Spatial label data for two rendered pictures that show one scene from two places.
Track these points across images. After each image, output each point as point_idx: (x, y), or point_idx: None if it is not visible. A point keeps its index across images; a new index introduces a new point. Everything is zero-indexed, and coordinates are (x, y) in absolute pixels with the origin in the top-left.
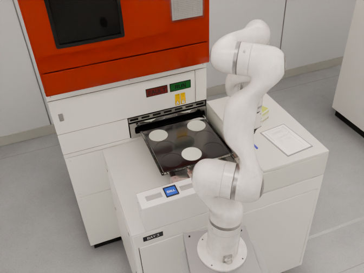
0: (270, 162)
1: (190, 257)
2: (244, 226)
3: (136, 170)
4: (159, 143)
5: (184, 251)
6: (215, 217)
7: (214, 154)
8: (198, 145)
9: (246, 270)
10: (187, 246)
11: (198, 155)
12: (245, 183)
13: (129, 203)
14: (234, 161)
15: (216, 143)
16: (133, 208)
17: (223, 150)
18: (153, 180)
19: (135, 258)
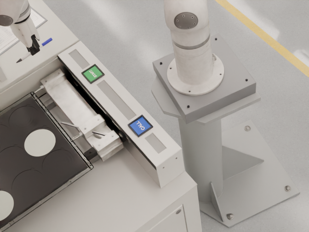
0: (61, 35)
1: (217, 97)
2: (153, 62)
3: (69, 229)
4: (19, 196)
5: (199, 119)
6: (208, 27)
7: (37, 113)
8: (18, 139)
9: (212, 48)
10: (203, 104)
11: (42, 132)
12: None
13: (141, 211)
14: (47, 89)
15: (10, 117)
16: (150, 201)
17: (26, 104)
18: (87, 196)
19: (191, 218)
